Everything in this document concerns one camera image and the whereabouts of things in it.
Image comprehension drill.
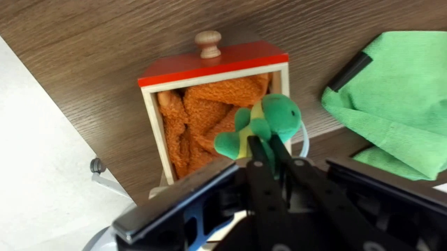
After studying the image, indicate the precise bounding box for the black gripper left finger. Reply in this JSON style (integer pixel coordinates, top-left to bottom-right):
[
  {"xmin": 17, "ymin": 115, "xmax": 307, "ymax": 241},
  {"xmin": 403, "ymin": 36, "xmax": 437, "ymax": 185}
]
[{"xmin": 245, "ymin": 135, "xmax": 294, "ymax": 251}]

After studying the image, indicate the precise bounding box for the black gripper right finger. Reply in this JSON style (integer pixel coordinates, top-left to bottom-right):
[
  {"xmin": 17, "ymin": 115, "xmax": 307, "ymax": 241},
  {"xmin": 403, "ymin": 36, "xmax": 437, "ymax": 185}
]
[{"xmin": 269, "ymin": 133, "xmax": 389, "ymax": 251}]

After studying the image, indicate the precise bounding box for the green plush turtle toy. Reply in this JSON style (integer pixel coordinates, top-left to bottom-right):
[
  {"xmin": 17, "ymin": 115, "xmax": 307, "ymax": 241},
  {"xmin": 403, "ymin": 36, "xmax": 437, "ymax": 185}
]
[{"xmin": 213, "ymin": 93, "xmax": 304, "ymax": 162}]

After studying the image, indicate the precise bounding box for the red fronted wooden drawer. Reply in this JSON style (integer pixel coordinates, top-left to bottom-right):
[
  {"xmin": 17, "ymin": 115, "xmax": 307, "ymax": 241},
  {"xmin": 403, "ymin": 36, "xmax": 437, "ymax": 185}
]
[{"xmin": 136, "ymin": 30, "xmax": 294, "ymax": 189}]

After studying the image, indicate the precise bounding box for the orange knitted cloth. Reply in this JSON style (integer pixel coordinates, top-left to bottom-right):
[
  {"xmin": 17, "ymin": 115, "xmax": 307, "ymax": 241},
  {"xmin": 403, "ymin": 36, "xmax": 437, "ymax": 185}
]
[{"xmin": 156, "ymin": 75, "xmax": 274, "ymax": 182}]

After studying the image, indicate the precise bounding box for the green cloth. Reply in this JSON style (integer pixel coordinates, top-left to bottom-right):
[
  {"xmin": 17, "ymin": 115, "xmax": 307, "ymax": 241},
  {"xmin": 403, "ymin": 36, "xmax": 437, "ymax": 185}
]
[{"xmin": 321, "ymin": 30, "xmax": 447, "ymax": 183}]

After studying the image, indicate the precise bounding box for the black marker pen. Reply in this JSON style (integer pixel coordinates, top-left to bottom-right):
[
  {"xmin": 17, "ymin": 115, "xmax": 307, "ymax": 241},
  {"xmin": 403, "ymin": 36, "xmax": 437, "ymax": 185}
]
[{"xmin": 328, "ymin": 51, "xmax": 375, "ymax": 93}]

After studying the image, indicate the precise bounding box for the black caster wheel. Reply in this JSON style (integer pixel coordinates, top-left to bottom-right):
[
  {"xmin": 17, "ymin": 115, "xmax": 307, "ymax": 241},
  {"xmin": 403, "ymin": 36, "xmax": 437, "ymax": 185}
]
[{"xmin": 89, "ymin": 157, "xmax": 108, "ymax": 176}]

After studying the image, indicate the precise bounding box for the transparent plastic ring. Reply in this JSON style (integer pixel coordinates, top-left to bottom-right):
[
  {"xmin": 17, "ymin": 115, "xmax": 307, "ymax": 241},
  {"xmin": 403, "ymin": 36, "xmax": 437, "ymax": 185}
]
[{"xmin": 297, "ymin": 119, "xmax": 312, "ymax": 160}]

